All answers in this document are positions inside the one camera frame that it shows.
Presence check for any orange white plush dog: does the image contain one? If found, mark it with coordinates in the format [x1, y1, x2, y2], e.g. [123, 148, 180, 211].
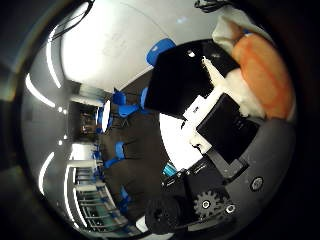
[211, 7, 296, 121]

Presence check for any blue chair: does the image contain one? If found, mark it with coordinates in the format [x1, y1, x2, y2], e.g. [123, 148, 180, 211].
[103, 141, 127, 170]
[145, 37, 178, 67]
[111, 87, 150, 118]

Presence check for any black cable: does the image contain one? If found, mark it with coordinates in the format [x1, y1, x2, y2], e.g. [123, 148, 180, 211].
[193, 0, 234, 14]
[50, 0, 96, 40]

